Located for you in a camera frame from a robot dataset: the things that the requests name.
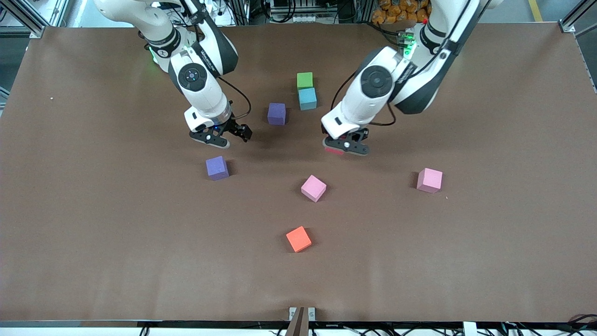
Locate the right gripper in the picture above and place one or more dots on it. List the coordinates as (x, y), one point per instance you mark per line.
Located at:
(232, 126)

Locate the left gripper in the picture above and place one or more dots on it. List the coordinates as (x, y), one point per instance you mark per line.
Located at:
(359, 136)

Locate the dark pink foam cube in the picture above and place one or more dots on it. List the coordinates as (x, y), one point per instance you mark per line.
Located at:
(332, 151)

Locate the purple foam cube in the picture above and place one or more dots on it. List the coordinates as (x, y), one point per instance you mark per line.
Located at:
(276, 113)
(217, 167)

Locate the pale lilac pink foam cube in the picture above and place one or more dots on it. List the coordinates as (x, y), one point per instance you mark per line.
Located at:
(313, 187)

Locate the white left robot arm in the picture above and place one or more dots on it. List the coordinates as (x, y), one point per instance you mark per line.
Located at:
(359, 106)

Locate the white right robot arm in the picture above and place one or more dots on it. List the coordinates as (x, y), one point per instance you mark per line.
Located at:
(207, 100)

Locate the light blue foam cube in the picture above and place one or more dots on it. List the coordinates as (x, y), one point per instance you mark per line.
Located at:
(307, 98)

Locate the green foam cube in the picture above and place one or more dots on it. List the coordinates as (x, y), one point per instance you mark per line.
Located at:
(305, 80)

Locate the orange foam cube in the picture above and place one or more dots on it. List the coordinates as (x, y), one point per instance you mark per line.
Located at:
(298, 238)

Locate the bag of orange items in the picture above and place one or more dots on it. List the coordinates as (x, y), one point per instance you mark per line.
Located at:
(396, 11)

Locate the silver mounting bracket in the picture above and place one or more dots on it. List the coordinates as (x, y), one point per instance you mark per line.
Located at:
(292, 313)

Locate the aluminium frame profile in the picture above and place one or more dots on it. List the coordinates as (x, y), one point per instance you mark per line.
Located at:
(28, 21)
(566, 25)

